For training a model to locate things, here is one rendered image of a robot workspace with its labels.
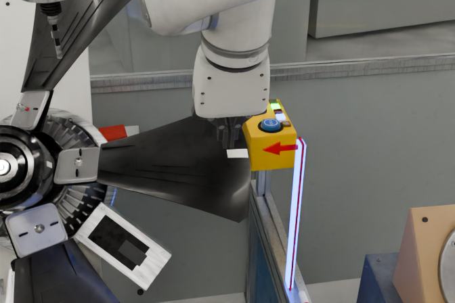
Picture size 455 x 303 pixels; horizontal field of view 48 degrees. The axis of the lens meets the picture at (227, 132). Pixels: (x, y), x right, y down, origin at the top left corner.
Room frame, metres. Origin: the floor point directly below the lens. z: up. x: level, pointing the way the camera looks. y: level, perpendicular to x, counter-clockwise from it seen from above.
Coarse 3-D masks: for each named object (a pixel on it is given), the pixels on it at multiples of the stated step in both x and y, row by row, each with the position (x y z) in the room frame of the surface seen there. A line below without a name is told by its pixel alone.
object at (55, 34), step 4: (56, 24) 0.64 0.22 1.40; (52, 28) 0.64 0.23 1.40; (56, 28) 0.64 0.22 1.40; (52, 32) 0.64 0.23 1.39; (56, 32) 0.64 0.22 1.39; (52, 36) 0.64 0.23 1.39; (56, 36) 0.64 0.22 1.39; (56, 40) 0.64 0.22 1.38; (56, 44) 0.64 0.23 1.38; (56, 48) 0.64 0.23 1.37; (60, 48) 0.64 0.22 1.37; (56, 52) 0.64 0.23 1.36; (60, 52) 0.64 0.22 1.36; (60, 56) 0.64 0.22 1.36
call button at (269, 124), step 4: (264, 120) 0.95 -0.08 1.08; (268, 120) 0.95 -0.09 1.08; (272, 120) 0.95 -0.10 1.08; (276, 120) 0.95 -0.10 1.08; (264, 124) 0.93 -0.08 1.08; (268, 124) 0.93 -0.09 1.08; (272, 124) 0.93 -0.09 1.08; (276, 124) 0.93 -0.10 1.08; (264, 128) 0.93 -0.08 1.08; (268, 128) 0.93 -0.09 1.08; (272, 128) 0.93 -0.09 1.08; (276, 128) 0.93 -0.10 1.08
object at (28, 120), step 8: (24, 96) 0.72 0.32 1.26; (32, 96) 0.70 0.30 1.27; (40, 96) 0.69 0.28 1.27; (48, 96) 0.68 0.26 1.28; (32, 104) 0.69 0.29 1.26; (40, 104) 0.67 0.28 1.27; (16, 112) 0.71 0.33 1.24; (24, 112) 0.69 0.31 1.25; (32, 112) 0.67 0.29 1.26; (40, 112) 0.66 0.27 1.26; (16, 120) 0.69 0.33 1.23; (24, 120) 0.67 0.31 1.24; (32, 120) 0.65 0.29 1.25; (24, 128) 0.65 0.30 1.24; (32, 128) 0.64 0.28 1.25
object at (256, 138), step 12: (252, 120) 0.97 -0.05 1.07; (288, 120) 0.97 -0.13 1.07; (252, 132) 0.92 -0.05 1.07; (264, 132) 0.92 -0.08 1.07; (276, 132) 0.92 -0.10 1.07; (288, 132) 0.92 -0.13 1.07; (252, 144) 0.90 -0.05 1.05; (264, 144) 0.91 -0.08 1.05; (288, 144) 0.92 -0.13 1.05; (252, 156) 0.90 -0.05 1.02; (264, 156) 0.91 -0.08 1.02; (276, 156) 0.91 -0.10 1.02; (288, 156) 0.92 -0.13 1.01; (252, 168) 0.90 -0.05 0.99; (264, 168) 0.91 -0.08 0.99; (276, 168) 0.91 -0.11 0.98
